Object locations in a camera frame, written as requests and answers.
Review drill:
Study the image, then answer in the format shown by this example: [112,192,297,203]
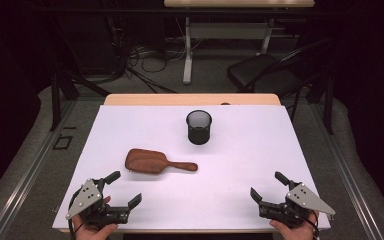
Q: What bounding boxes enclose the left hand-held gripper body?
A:
[65,178,131,231]

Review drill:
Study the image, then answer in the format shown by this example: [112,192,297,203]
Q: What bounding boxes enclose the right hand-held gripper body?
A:
[259,179,336,230]

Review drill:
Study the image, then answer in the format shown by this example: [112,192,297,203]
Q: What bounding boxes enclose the brown wooden hairbrush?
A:
[124,148,199,176]

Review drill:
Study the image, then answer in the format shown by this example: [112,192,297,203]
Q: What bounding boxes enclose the black mesh cup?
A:
[185,109,213,146]

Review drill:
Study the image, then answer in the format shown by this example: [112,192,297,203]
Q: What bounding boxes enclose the person's left hand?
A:
[72,214,119,240]

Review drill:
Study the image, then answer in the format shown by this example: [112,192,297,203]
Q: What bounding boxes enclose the person's right hand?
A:
[269,212,320,240]

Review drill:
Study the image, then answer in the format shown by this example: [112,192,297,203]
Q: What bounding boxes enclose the white table sheet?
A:
[52,104,332,231]

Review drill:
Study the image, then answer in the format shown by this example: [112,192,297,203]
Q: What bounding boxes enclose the black metal stand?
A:
[306,73,335,136]
[49,70,112,132]

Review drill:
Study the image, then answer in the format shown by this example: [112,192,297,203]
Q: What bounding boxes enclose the black folding chair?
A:
[226,37,334,122]

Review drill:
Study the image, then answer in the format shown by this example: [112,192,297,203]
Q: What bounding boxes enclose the white-legged desk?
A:
[163,0,316,85]

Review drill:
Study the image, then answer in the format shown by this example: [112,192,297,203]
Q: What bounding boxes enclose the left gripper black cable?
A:
[67,188,85,240]

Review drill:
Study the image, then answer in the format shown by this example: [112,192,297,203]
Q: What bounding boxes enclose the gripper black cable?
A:
[301,209,321,240]
[67,188,85,240]

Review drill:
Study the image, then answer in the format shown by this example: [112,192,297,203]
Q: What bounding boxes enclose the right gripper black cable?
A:
[301,209,321,240]

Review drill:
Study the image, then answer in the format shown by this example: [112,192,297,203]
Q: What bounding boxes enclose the metal floor rail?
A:
[0,99,78,240]
[309,102,384,240]

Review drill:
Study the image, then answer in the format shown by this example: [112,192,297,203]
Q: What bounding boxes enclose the bundle of floor cables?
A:
[111,14,203,94]

